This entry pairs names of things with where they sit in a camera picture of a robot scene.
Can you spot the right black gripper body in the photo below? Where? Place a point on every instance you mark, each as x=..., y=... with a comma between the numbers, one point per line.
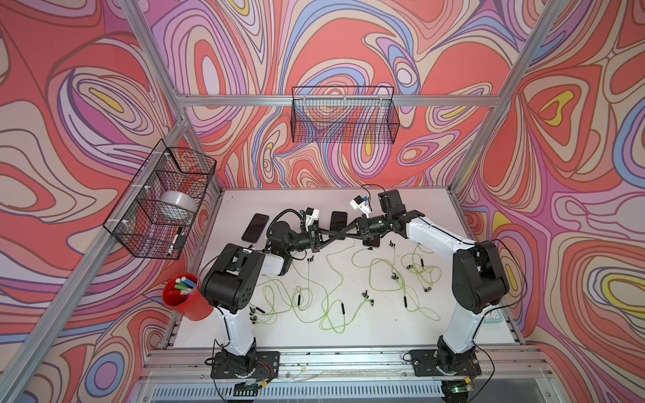
x=374, y=225

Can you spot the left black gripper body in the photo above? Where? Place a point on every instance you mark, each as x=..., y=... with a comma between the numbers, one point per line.
x=302, y=242

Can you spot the black phone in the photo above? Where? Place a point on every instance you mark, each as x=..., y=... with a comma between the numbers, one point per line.
x=375, y=242
x=338, y=220
x=255, y=228

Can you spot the green earphones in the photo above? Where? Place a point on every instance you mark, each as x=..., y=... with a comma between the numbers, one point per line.
x=387, y=275
x=312, y=302
x=340, y=309
x=270, y=300
x=427, y=274

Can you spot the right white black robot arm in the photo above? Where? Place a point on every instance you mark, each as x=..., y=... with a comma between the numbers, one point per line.
x=479, y=280

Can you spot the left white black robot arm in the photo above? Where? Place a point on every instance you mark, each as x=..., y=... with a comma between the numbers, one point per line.
x=230, y=283

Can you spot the black marker in basket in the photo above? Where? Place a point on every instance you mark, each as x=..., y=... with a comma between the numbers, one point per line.
x=177, y=241

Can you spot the white tape roll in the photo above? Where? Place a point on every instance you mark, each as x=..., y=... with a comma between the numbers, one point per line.
x=177, y=204

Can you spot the red cup with markers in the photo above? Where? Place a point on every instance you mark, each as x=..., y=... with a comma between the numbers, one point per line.
x=182, y=295

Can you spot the small teal alarm clock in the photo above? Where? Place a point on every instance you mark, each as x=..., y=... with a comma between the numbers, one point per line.
x=493, y=316

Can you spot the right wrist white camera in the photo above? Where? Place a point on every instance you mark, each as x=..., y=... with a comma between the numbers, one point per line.
x=361, y=204

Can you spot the wrist white camera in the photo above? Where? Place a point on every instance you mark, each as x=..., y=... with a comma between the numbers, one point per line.
x=311, y=216
x=361, y=204

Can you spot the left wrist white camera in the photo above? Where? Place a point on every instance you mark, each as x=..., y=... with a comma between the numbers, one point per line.
x=311, y=216

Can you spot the back black wire basket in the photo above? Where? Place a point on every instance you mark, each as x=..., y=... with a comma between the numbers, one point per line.
x=344, y=114

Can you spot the black wire basket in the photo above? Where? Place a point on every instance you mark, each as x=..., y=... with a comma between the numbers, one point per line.
x=344, y=114
x=137, y=222

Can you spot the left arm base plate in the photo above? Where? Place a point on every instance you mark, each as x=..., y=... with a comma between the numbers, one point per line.
x=263, y=365

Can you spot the left black wire basket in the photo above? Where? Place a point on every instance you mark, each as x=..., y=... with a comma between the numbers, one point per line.
x=137, y=222

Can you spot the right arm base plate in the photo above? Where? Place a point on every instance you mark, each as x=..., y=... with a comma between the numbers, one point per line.
x=439, y=362

